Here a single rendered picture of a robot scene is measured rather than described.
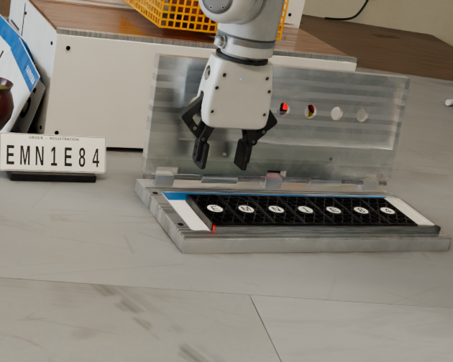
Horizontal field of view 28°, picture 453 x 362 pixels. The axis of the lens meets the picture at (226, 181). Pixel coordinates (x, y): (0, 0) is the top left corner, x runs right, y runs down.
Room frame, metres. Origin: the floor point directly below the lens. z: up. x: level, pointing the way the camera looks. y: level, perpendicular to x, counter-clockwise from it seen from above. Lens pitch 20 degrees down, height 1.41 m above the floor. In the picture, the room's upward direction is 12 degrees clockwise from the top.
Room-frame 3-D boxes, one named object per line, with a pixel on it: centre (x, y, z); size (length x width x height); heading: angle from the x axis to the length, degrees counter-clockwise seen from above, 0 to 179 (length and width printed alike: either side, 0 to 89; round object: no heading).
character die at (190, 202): (1.18, 0.01, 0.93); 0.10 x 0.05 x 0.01; 28
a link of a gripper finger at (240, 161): (1.28, -0.03, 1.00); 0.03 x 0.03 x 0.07; 28
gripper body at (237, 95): (1.26, 0.01, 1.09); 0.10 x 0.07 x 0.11; 118
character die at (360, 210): (1.29, -0.21, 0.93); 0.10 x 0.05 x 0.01; 27
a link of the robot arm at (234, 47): (1.26, 0.02, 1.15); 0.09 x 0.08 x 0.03; 118
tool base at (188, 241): (1.27, -0.11, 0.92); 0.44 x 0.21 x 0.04; 118
